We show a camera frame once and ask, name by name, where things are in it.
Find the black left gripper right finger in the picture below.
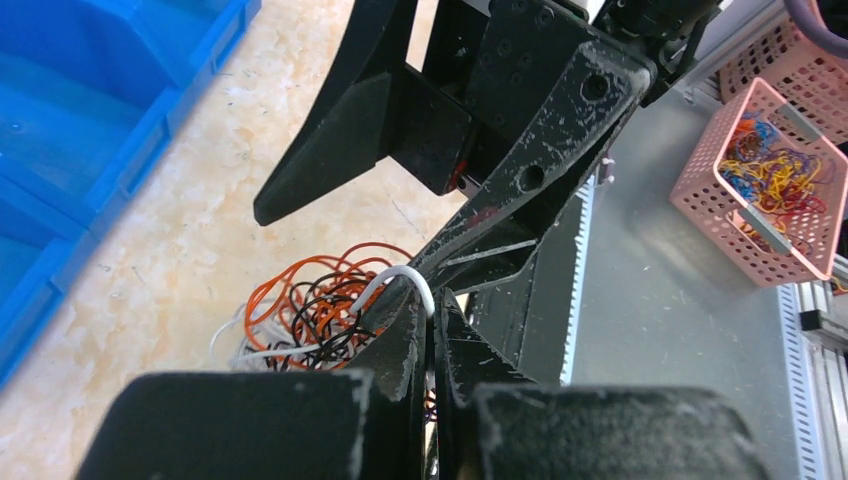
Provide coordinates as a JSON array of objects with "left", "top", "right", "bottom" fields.
[{"left": 433, "top": 289, "right": 769, "bottom": 479}]

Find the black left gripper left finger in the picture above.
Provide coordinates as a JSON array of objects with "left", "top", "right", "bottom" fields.
[{"left": 78, "top": 284, "right": 425, "bottom": 479}]

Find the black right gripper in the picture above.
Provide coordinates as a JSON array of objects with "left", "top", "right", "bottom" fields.
[{"left": 253, "top": 0, "right": 656, "bottom": 292}]

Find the white thin cable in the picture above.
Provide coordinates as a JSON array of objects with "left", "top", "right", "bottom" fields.
[{"left": 209, "top": 265, "right": 437, "bottom": 362}]

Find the pink perforated basket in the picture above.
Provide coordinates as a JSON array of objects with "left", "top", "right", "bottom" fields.
[
  {"left": 718, "top": 19, "right": 847, "bottom": 144},
  {"left": 669, "top": 78, "right": 847, "bottom": 287}
]

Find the colourful rubber bands pile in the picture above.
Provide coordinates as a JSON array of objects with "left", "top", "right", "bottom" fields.
[{"left": 717, "top": 111, "right": 834, "bottom": 255}]

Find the blue three-compartment plastic bin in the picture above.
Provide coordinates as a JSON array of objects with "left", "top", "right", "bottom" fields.
[{"left": 1, "top": 1, "right": 261, "bottom": 381}]

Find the white slotted cable duct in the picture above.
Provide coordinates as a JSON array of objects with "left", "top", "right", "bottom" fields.
[{"left": 559, "top": 175, "right": 597, "bottom": 386}]

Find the aluminium frame rail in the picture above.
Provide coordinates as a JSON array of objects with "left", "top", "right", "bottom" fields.
[{"left": 777, "top": 255, "right": 847, "bottom": 479}]

